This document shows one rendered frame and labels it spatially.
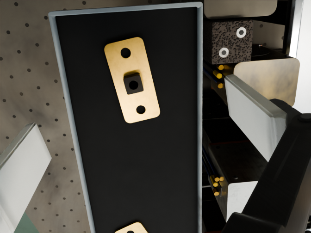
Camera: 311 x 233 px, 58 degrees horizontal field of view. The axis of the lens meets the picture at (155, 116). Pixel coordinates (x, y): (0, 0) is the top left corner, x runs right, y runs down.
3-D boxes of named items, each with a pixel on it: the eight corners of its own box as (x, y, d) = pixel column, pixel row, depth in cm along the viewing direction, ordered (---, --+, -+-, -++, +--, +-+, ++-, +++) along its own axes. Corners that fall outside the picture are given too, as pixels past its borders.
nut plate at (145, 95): (160, 114, 30) (161, 119, 29) (126, 123, 30) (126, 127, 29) (141, 35, 27) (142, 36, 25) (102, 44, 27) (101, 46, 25)
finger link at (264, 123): (271, 116, 12) (288, 112, 12) (223, 76, 19) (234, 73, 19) (275, 172, 13) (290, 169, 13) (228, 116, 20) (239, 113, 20)
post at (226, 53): (190, 29, 71) (251, 62, 34) (171, 31, 71) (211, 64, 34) (190, 9, 69) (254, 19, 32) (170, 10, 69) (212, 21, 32)
